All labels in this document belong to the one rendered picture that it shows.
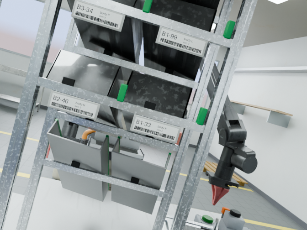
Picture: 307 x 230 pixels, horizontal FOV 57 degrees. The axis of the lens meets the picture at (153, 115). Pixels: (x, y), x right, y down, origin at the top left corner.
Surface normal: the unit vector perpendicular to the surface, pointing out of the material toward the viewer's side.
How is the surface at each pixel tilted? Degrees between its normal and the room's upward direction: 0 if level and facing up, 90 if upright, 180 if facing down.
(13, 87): 90
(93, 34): 155
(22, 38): 90
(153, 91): 65
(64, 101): 90
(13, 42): 90
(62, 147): 135
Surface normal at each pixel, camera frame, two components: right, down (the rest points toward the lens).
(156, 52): -0.31, 0.89
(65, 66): 0.01, -0.35
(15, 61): 0.18, 0.15
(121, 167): -0.29, 0.72
